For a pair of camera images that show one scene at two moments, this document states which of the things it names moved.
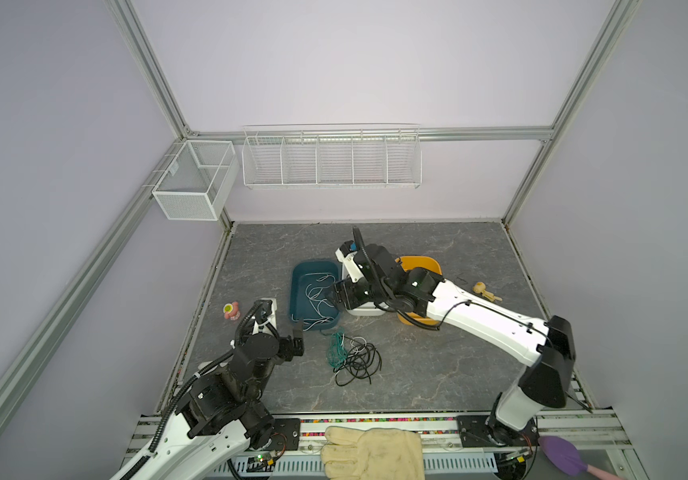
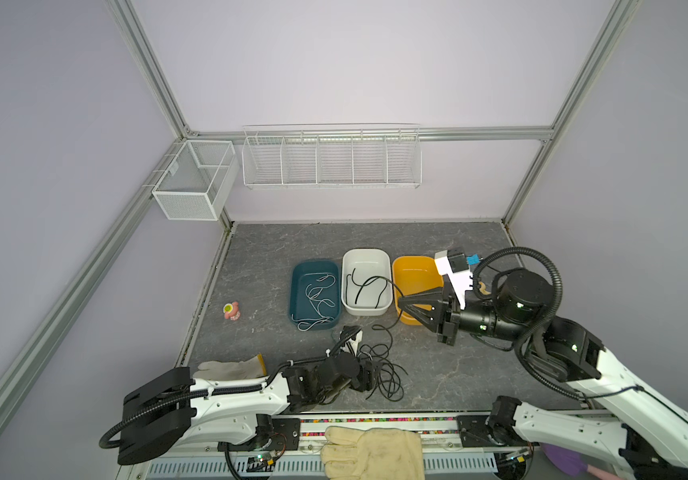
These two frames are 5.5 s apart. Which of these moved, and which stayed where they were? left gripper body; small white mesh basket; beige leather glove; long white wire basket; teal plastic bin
Moved: left gripper body
Stayed: teal plastic bin; long white wire basket; beige leather glove; small white mesh basket
